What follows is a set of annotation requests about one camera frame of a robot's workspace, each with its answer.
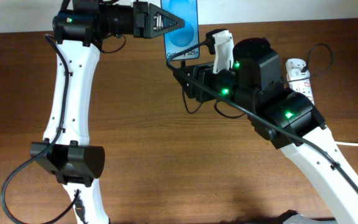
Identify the white USB wall charger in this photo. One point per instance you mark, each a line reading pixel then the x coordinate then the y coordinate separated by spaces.
pixel 295 75

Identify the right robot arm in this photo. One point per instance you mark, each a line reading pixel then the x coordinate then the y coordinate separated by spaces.
pixel 251 82

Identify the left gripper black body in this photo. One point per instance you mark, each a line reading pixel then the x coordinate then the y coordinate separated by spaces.
pixel 127 20

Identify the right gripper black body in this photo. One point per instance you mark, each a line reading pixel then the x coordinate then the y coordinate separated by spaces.
pixel 225 84

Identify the blue Samsung Galaxy smartphone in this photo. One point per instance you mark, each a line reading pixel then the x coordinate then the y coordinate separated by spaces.
pixel 181 39

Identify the white power strip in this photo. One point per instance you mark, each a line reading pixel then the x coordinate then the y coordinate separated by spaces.
pixel 304 86

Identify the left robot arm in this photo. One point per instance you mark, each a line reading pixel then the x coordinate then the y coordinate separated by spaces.
pixel 79 29

